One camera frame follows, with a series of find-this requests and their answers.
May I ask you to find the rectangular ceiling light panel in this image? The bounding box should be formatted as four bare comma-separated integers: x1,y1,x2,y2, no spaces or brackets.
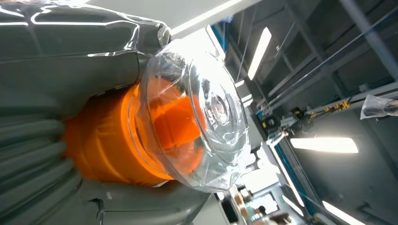
321,200,367,225
246,26,272,81
281,195,306,217
290,137,360,154

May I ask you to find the metal rail with yellow fittings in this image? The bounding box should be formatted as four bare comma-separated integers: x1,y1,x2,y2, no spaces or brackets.
257,82,398,133

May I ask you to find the white wall light strip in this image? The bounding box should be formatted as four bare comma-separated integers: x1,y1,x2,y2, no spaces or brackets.
169,0,247,37

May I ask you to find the clear plastic bag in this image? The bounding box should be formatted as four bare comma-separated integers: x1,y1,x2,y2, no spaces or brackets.
360,94,398,120

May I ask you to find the orange bottle with clear cap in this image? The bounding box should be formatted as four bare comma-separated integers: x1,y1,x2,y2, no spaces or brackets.
61,38,253,194

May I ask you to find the grey ceiling pipe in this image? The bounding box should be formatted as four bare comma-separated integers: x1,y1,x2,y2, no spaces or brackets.
338,0,398,82

